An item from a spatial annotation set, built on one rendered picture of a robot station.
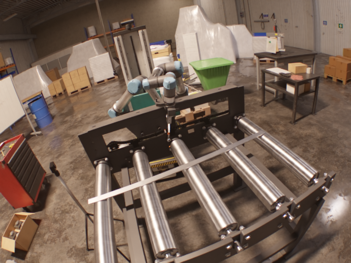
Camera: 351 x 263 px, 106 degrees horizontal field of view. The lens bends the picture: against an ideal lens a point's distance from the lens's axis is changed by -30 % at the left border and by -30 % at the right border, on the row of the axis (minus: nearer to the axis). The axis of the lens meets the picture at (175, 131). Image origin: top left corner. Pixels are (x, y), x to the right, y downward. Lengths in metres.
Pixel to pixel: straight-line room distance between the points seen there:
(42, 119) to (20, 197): 3.88
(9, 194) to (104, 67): 7.52
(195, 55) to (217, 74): 1.26
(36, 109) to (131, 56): 4.77
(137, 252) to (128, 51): 1.79
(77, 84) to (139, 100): 7.48
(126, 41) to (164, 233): 1.78
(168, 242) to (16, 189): 2.36
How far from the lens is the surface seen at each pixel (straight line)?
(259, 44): 7.78
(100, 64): 9.30
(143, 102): 2.10
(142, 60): 2.07
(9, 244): 2.74
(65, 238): 2.46
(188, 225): 1.95
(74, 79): 9.40
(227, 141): 1.31
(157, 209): 0.98
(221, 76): 3.91
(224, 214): 0.91
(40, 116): 6.44
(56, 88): 11.03
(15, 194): 2.98
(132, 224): 1.13
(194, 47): 4.90
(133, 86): 1.61
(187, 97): 1.42
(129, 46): 2.06
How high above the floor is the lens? 1.67
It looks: 30 degrees down
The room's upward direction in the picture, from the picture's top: 12 degrees counter-clockwise
